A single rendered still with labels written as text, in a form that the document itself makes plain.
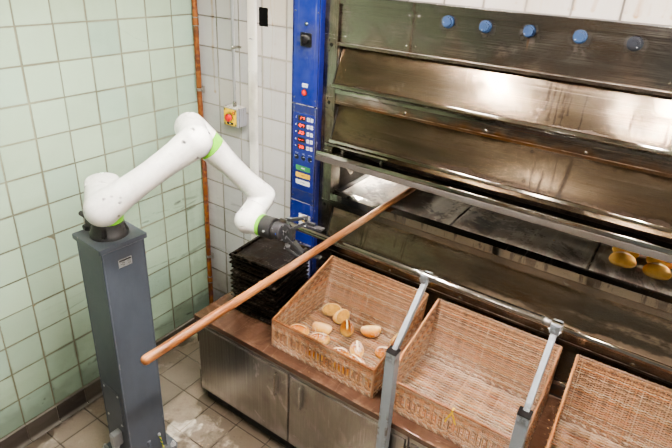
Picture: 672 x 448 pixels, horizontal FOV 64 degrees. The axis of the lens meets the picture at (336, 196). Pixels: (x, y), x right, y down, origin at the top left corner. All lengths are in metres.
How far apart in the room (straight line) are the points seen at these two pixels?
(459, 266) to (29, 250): 1.91
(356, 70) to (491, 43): 0.60
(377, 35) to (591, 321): 1.43
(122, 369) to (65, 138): 1.04
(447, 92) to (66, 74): 1.62
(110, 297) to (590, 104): 1.93
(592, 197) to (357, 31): 1.15
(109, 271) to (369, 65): 1.36
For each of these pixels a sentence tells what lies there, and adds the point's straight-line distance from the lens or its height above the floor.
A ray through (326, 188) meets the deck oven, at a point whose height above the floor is 1.20.
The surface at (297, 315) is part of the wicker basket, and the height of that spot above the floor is 0.65.
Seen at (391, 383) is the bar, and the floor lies 0.82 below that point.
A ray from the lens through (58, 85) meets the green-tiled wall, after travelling 2.63.
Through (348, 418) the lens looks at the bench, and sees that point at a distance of 2.46.
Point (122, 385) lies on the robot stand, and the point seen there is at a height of 0.53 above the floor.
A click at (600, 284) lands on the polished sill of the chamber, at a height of 1.16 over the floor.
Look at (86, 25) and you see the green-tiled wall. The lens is 2.67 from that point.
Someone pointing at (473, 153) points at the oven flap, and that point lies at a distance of 2.24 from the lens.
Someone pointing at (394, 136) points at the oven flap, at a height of 1.54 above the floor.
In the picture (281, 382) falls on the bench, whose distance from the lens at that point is 2.62.
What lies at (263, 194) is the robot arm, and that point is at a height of 1.32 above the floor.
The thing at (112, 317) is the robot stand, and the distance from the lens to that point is 2.39.
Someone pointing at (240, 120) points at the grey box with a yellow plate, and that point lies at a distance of 2.85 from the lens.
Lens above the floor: 2.25
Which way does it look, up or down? 24 degrees down
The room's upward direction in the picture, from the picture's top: 3 degrees clockwise
